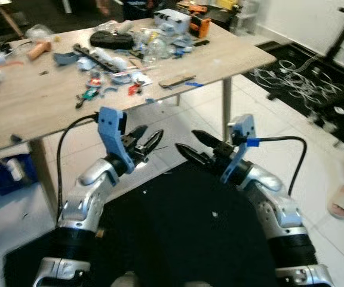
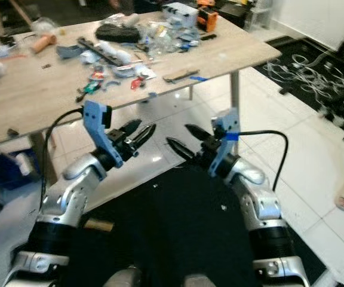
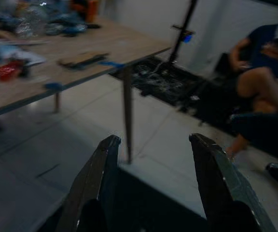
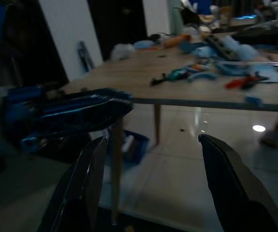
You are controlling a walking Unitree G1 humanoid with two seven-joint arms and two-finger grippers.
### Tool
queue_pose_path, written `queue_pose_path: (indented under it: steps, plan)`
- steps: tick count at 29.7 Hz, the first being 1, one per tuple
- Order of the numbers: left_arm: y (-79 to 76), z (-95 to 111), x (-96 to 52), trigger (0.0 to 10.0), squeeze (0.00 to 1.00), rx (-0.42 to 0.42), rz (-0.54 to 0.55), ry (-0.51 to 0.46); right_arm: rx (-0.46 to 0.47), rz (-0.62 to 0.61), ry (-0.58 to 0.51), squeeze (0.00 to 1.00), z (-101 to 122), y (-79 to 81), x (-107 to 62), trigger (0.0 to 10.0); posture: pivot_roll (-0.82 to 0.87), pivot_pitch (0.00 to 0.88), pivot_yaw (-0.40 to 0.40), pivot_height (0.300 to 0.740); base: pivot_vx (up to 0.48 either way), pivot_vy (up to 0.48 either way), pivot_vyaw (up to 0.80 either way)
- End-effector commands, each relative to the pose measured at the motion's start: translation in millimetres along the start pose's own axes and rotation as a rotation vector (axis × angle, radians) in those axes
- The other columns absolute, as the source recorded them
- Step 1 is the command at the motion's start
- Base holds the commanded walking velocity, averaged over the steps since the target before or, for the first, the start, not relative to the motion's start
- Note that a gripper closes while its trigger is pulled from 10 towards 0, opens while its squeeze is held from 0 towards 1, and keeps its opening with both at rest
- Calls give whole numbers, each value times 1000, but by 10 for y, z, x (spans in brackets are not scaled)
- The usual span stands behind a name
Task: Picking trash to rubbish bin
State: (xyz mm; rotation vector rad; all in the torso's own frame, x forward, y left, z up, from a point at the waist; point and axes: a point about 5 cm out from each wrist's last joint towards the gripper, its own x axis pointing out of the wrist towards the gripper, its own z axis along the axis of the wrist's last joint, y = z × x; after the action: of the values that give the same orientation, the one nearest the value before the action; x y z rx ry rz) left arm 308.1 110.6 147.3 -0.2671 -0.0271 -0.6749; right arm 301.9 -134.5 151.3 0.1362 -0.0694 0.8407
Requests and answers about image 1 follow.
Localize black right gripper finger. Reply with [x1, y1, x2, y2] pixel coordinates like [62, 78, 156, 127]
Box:
[191, 129, 222, 152]
[175, 143, 214, 169]

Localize blue bin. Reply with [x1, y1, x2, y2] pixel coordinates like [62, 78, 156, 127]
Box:
[0, 154, 39, 199]

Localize small red wrapper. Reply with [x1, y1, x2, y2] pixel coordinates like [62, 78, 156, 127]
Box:
[127, 82, 143, 97]

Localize flat brown cardboard piece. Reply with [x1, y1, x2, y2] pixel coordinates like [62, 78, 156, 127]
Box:
[158, 74, 197, 90]

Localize black floor mat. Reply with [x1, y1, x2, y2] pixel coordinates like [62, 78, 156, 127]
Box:
[4, 160, 281, 287]

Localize long black metal bar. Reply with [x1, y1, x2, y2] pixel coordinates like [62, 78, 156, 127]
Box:
[72, 43, 122, 74]

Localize crumpled clear plastic bottle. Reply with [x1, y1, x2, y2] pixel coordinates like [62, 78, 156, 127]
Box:
[142, 32, 167, 61]

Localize grey blue plastic part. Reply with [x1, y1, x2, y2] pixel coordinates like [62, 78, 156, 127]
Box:
[53, 51, 84, 66]

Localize orange black power tool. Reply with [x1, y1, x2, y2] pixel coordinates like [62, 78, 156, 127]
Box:
[186, 13, 212, 38]

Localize white plastic device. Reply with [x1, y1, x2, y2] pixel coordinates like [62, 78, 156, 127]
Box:
[153, 8, 191, 34]

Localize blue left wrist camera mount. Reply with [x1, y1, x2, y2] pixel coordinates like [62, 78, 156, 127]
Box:
[97, 106, 136, 175]

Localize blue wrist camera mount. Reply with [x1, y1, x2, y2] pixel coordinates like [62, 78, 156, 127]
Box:
[97, 106, 136, 175]
[220, 114, 257, 184]

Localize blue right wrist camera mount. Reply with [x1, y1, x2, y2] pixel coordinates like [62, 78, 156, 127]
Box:
[220, 114, 257, 184]

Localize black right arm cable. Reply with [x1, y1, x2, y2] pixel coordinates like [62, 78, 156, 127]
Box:
[247, 136, 309, 196]

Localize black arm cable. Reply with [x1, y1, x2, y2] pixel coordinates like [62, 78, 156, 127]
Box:
[247, 136, 309, 196]
[56, 113, 102, 223]

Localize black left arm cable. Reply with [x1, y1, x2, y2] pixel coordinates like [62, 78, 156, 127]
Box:
[56, 113, 102, 223]

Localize tangled white cables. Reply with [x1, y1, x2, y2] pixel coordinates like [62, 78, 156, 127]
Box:
[266, 56, 341, 112]

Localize peach coloured tool handle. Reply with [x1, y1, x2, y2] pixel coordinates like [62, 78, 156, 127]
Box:
[27, 40, 53, 61]

